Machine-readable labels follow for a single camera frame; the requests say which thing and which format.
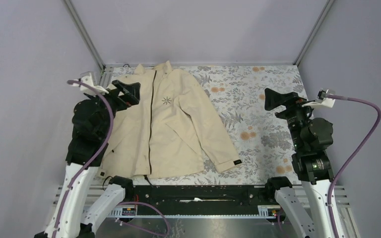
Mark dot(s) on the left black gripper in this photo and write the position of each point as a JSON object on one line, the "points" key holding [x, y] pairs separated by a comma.
{"points": [[132, 93]]}

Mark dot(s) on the cream zip-up jacket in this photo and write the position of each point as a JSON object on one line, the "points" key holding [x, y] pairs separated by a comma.
{"points": [[169, 131]]}

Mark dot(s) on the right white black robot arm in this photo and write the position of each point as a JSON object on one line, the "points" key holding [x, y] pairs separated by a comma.
{"points": [[311, 137]]}

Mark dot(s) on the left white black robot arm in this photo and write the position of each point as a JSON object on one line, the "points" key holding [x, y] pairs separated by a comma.
{"points": [[93, 123]]}

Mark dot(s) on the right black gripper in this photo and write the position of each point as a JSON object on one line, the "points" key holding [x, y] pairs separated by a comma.
{"points": [[273, 99]]}

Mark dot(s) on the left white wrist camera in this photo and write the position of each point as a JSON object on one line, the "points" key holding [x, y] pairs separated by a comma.
{"points": [[88, 78]]}

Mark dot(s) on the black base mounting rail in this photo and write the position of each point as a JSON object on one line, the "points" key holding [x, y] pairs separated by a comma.
{"points": [[201, 200]]}

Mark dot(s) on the floral patterned table cloth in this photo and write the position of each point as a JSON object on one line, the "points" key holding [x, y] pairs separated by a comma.
{"points": [[262, 141]]}

